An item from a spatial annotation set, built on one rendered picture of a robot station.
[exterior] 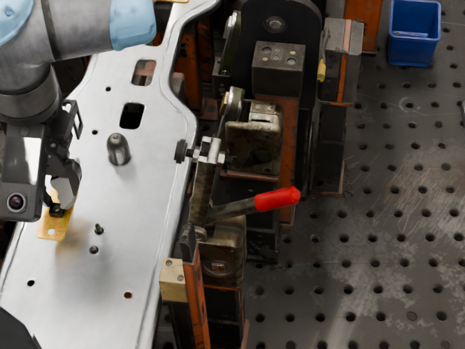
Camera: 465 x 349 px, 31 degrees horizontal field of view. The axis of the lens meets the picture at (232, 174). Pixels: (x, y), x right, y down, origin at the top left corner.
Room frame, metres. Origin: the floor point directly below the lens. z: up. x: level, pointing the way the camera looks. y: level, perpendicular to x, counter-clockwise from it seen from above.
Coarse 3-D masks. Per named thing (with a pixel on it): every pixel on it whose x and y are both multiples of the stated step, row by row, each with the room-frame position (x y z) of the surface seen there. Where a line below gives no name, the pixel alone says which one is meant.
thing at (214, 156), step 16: (176, 144) 0.56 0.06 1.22; (208, 144) 0.57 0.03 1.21; (176, 160) 0.55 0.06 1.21; (192, 160) 0.55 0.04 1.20; (208, 160) 0.54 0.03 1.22; (224, 160) 0.55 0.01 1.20; (208, 176) 0.54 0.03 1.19; (192, 192) 0.54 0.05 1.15; (208, 192) 0.54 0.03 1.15; (192, 208) 0.54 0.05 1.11; (192, 224) 0.54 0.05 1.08
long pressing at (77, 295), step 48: (192, 0) 1.02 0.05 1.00; (144, 48) 0.92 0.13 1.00; (96, 96) 0.82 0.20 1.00; (144, 96) 0.82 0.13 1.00; (96, 144) 0.73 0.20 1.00; (144, 144) 0.73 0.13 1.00; (192, 144) 0.72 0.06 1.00; (48, 192) 0.65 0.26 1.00; (96, 192) 0.65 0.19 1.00; (144, 192) 0.65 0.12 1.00; (48, 240) 0.57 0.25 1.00; (96, 240) 0.57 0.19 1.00; (144, 240) 0.57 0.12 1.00; (0, 288) 0.51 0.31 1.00; (48, 288) 0.50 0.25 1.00; (96, 288) 0.50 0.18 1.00; (144, 288) 0.50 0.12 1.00; (48, 336) 0.44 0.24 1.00; (96, 336) 0.43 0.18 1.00; (144, 336) 0.43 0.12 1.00
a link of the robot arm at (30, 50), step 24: (0, 0) 0.61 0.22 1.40; (24, 0) 0.61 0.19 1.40; (0, 24) 0.58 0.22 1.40; (24, 24) 0.59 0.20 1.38; (0, 48) 0.58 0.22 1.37; (24, 48) 0.59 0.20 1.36; (48, 48) 0.59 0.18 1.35; (0, 72) 0.58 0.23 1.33; (24, 72) 0.58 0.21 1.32; (48, 72) 0.61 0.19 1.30
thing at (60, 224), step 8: (56, 192) 0.63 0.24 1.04; (56, 200) 0.61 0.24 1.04; (48, 208) 0.60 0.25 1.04; (56, 208) 0.60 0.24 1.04; (72, 208) 0.60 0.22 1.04; (48, 216) 0.59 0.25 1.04; (56, 216) 0.59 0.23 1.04; (64, 216) 0.59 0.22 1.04; (40, 224) 0.58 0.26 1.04; (48, 224) 0.58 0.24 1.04; (56, 224) 0.58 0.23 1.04; (64, 224) 0.57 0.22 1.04; (40, 232) 0.56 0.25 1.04; (56, 232) 0.56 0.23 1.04; (64, 232) 0.56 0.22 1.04; (56, 240) 0.55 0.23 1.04
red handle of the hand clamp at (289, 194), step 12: (276, 192) 0.54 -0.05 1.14; (288, 192) 0.54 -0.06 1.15; (228, 204) 0.56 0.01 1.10; (240, 204) 0.55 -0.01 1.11; (252, 204) 0.54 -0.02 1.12; (264, 204) 0.53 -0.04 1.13; (276, 204) 0.53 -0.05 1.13; (288, 204) 0.53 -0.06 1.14; (216, 216) 0.55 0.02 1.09; (228, 216) 0.54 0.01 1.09
